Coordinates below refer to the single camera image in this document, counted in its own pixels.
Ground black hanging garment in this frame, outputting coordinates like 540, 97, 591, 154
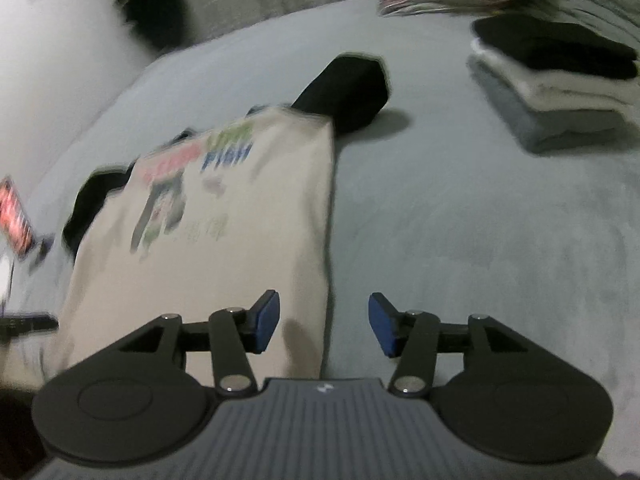
115, 0, 193, 53

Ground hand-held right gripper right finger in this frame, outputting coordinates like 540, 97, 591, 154
368, 291, 555, 397

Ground grey striped bedding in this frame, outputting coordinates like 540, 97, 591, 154
520, 0, 640, 56

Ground cream printed shirt black sleeves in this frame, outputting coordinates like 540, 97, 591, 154
42, 52, 391, 391

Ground smartphone with red screen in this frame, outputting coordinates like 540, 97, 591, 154
0, 176, 36, 261

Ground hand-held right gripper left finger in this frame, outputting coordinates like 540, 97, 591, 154
102, 290, 281, 397

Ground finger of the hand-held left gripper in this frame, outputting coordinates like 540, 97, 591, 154
0, 312, 60, 333

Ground black folded garment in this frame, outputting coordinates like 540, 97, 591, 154
472, 17, 640, 81

